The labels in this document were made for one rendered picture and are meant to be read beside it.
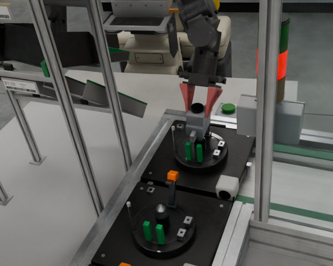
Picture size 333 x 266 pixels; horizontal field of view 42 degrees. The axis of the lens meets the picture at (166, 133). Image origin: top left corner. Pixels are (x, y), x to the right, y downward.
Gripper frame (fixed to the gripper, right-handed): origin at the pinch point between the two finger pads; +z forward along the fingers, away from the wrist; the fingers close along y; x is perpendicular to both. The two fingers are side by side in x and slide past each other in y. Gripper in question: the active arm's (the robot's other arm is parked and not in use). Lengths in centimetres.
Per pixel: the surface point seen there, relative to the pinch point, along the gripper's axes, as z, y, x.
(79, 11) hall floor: -78, -222, 292
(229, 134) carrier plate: 4.8, 5.1, 16.2
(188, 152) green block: 10.0, -1.2, 1.9
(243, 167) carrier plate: 11.7, 11.7, 6.8
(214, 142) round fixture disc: 7.1, 3.0, 9.8
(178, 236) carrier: 25.2, 4.4, -16.1
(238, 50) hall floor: -48, -44, 248
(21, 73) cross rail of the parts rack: -3.3, -28.9, -28.6
